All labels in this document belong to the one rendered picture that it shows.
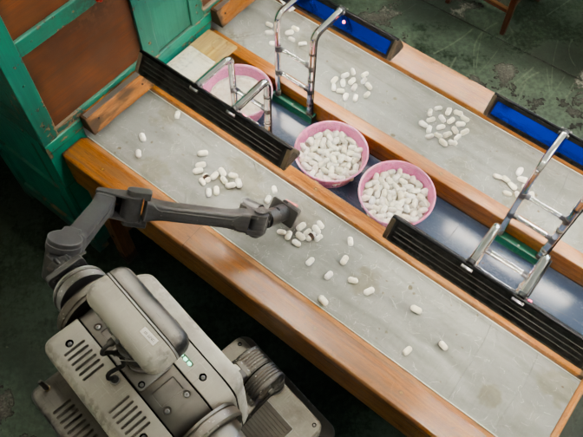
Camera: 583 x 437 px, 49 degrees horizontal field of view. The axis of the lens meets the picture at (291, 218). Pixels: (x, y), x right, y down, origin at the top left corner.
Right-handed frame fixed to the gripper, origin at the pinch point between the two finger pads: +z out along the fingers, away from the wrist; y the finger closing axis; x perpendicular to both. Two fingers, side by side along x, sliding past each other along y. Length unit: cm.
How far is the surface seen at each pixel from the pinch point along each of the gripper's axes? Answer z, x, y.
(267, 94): -8.6, -31.3, 22.2
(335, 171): 18.3, -11.6, -0.8
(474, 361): -4, 6, -75
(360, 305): -10.2, 10.5, -37.8
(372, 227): 7.0, -6.5, -25.0
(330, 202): 6.0, -5.8, -8.2
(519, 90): 179, -46, -20
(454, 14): 200, -63, 38
